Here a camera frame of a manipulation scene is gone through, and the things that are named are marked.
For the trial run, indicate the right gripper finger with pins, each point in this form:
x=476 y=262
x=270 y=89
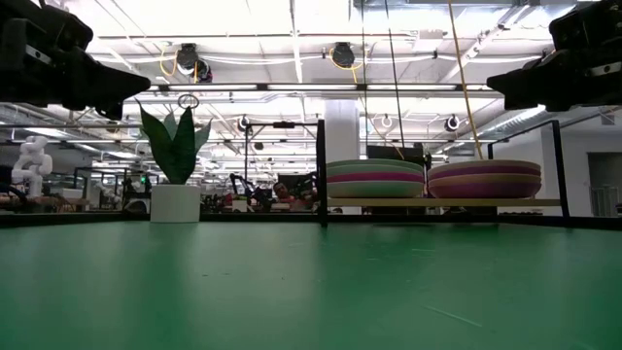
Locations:
x=529 y=78
x=529 y=102

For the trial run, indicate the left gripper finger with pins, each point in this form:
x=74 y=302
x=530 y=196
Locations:
x=113 y=109
x=107 y=80

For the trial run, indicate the beige plate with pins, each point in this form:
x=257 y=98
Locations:
x=486 y=164

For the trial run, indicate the mint green plate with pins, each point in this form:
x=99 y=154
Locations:
x=374 y=163

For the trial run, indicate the hot pink plate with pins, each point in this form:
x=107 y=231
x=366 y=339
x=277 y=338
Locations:
x=374 y=178

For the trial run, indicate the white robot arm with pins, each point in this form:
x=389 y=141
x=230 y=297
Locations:
x=31 y=165

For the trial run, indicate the long ceiling light strip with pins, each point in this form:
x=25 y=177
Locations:
x=214 y=86

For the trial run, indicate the artificial plant in white pot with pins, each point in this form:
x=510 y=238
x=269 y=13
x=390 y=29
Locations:
x=175 y=204

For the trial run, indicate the black monitor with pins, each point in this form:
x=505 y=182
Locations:
x=389 y=151

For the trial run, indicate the person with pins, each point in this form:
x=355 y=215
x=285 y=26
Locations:
x=282 y=190

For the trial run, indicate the white pillar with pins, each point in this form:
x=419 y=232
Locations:
x=342 y=131

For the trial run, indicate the green table mat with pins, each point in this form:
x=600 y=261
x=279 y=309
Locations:
x=311 y=291

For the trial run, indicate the black gantry frame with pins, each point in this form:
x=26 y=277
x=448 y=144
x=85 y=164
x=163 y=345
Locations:
x=284 y=124

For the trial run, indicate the black shelf frame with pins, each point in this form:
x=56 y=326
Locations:
x=321 y=170

